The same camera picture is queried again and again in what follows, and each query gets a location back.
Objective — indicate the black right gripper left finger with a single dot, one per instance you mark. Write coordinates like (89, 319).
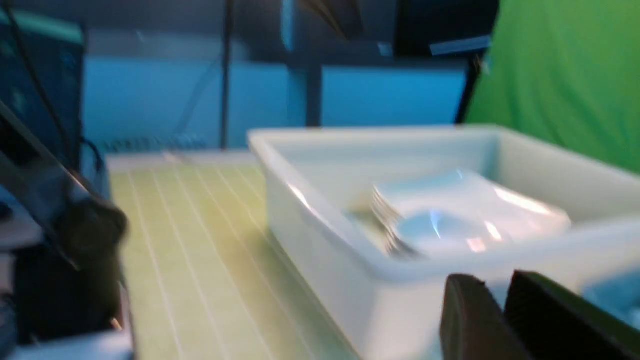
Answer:
(472, 324)

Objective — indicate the teal plastic bin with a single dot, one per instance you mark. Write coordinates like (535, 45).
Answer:
(619, 296)

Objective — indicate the green backdrop cloth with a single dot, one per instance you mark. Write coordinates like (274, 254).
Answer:
(566, 72)

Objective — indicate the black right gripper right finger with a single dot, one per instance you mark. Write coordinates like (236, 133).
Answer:
(554, 323)

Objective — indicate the stack of small white dishes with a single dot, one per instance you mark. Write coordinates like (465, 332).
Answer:
(433, 234)

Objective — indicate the stack of white square plates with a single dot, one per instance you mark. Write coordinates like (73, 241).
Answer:
(469, 194)

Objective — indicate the green checkered tablecloth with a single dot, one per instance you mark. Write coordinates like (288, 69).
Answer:
(205, 277)

